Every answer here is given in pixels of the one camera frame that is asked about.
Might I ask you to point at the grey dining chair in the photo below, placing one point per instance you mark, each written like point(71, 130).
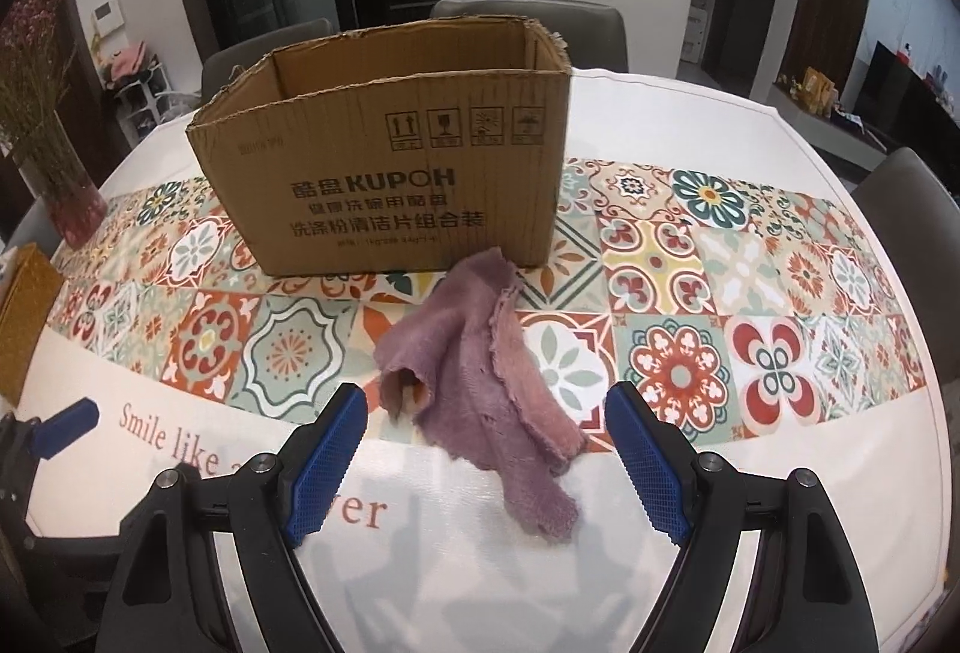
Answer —
point(911, 203)
point(247, 53)
point(592, 35)

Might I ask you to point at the purple knit cloth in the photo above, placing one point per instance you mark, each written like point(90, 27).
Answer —
point(465, 353)

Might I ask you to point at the black television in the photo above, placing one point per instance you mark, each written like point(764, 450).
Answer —
point(907, 87)

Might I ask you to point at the dried flower bunch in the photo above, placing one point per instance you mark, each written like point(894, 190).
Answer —
point(34, 83)

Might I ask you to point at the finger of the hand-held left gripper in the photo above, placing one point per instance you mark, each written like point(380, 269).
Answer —
point(16, 465)
point(67, 428)

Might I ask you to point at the yellow woven tissue box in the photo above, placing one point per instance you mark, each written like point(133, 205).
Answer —
point(26, 316)

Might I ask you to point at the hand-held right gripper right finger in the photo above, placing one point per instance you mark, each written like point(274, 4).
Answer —
point(649, 465)

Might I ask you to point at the white printed tablecloth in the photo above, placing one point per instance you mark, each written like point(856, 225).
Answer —
point(825, 473)

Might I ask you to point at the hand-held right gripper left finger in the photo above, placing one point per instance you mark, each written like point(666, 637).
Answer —
point(322, 465)

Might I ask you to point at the brown cardboard box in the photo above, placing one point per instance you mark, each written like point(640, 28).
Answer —
point(375, 188)

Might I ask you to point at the white shoe rack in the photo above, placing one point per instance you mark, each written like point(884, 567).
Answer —
point(146, 106)

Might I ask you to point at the low television cabinet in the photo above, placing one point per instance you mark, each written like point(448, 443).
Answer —
point(832, 136)

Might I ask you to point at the yellow paper box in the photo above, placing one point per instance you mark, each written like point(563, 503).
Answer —
point(816, 89)

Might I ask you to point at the pink glass vase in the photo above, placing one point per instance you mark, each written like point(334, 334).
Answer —
point(71, 211)

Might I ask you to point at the colourful tile-pattern table runner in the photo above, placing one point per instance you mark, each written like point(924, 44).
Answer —
point(712, 293)

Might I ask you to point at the white wall intercom panel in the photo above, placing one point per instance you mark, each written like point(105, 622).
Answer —
point(107, 18)

